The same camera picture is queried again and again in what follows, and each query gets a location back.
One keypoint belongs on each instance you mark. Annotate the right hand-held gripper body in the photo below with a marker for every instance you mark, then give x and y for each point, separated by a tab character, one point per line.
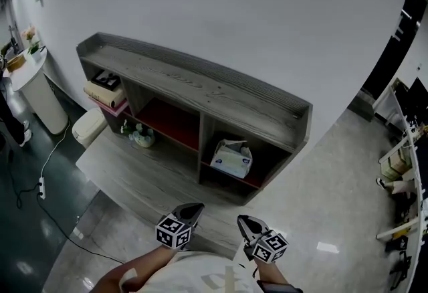
269	248

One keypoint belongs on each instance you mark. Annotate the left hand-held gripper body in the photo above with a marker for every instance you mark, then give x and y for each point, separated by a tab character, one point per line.
172	231

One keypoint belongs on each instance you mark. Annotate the white soft tissues pack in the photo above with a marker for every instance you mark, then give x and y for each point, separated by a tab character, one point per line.
232	161

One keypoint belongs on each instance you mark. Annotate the grey wooden shelf unit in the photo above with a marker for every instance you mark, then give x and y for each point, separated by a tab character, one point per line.
187	84

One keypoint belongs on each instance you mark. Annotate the person's right forearm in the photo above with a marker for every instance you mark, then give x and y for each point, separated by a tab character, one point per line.
271	271

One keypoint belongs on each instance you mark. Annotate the person's left forearm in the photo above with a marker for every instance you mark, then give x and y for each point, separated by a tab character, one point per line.
133	268

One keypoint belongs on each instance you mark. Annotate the white cluttered work table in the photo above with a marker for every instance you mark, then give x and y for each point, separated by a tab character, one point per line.
416	184

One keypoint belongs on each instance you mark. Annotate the black wrist-mounted screen device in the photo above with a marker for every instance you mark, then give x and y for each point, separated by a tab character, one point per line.
277	287

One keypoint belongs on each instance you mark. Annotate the person's white printed shirt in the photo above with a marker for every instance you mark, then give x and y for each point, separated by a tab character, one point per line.
194	275

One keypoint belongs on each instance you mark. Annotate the white flower pot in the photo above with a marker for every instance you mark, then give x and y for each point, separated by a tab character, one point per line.
142	138

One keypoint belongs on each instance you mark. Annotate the white lidded trash bin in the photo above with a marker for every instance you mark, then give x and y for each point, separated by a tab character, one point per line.
88	127

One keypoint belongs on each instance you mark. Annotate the black folding stand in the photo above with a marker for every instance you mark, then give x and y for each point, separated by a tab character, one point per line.
401	268

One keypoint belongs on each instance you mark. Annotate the pink thin book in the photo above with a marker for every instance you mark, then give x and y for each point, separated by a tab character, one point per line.
115	108

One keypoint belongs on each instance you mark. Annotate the stack of beige boxes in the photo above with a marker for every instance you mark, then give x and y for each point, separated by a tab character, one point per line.
396	164

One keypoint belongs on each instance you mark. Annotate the beige thick book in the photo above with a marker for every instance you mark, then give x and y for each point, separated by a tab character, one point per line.
103	94

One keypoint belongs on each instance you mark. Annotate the white round table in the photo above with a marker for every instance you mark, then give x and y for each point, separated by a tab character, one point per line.
40	97

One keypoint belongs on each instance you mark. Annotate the woven basket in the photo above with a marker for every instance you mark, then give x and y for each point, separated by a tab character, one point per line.
16	63

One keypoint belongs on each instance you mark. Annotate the pink flowers in vase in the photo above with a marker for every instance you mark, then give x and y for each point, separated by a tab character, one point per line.
33	47

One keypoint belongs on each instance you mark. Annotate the black picture frame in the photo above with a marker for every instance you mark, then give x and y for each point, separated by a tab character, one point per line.
106	79

